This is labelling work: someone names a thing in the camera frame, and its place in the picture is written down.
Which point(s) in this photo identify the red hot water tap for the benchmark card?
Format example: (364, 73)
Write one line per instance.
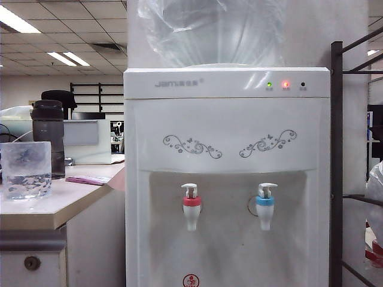
(191, 209)

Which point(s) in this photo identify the clear plastic mug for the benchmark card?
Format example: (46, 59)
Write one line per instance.
(27, 167)

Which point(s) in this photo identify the white water dispenser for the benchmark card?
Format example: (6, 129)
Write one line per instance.
(227, 119)

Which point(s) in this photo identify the blue cold water tap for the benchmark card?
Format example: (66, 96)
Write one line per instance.
(265, 209)

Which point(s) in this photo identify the bagged clear water jug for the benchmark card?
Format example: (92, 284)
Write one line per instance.
(209, 36)

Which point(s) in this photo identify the white desk with drawer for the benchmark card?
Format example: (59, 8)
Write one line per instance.
(89, 239)

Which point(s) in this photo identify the paper stack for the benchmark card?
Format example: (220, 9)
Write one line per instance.
(118, 158)

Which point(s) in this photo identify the dark poster with white figure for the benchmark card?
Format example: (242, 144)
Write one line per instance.
(116, 140)

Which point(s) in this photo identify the white grey partition box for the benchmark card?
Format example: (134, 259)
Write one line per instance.
(89, 152)

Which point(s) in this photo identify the black monitor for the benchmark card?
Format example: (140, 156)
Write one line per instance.
(88, 116)

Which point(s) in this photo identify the pink paper sheet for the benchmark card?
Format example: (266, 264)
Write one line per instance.
(86, 180)

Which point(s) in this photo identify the black background shelf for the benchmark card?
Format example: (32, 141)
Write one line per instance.
(89, 94)

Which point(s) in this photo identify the silver foil packet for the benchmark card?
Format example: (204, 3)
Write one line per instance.
(68, 161)

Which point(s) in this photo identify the black office chair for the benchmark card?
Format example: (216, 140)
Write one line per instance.
(60, 97)

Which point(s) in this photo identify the dark grey sports bottle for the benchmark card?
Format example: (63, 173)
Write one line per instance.
(49, 128)

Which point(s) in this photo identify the double tube ceiling light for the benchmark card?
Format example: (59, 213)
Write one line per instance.
(76, 59)

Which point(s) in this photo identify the black metal rack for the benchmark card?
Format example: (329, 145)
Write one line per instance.
(336, 149)

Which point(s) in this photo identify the translucent plastic cover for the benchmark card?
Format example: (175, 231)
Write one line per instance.
(15, 116)

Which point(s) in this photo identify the black cabinet with blue book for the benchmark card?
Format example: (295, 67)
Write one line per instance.
(377, 119)

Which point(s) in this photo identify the white plastic bag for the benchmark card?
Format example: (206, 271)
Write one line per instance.
(375, 191)

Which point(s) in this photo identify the round drawer lock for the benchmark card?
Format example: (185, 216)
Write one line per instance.
(32, 263)

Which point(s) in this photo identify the small ceiling light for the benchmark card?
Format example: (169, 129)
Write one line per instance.
(373, 52)

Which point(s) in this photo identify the large ceiling light panel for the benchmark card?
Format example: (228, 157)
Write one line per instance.
(18, 19)

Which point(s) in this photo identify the red box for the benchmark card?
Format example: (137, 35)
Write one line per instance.
(375, 254)

